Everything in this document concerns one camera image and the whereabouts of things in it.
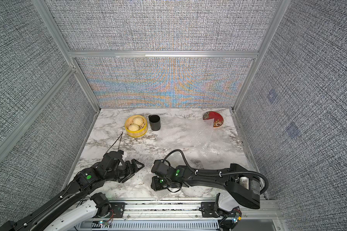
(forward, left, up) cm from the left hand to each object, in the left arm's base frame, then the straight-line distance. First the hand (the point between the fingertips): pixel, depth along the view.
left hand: (143, 169), depth 72 cm
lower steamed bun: (+33, +11, -9) cm, 36 cm away
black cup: (+36, -4, -6) cm, 36 cm away
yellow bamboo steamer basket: (+33, +5, -11) cm, 35 cm away
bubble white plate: (-9, -11, -12) cm, 18 cm away
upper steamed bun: (+40, +9, -9) cm, 42 cm away
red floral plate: (+42, -52, -14) cm, 68 cm away
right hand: (-6, -3, -7) cm, 10 cm away
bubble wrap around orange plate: (+32, -25, -15) cm, 43 cm away
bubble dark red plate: (+15, -43, -15) cm, 48 cm away
